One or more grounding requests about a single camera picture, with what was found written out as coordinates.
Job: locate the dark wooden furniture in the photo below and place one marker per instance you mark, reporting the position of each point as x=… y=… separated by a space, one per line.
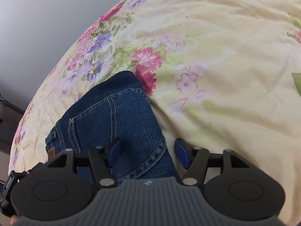
x=8 y=127

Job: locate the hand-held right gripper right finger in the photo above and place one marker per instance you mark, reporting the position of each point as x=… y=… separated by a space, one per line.
x=181 y=151

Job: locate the blue denim pants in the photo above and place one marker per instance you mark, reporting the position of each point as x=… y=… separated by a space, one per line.
x=110 y=115

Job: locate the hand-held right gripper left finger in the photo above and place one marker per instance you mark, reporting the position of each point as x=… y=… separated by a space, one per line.
x=115 y=150

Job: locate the floral cream blanket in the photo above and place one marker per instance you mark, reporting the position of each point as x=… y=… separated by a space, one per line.
x=211 y=63

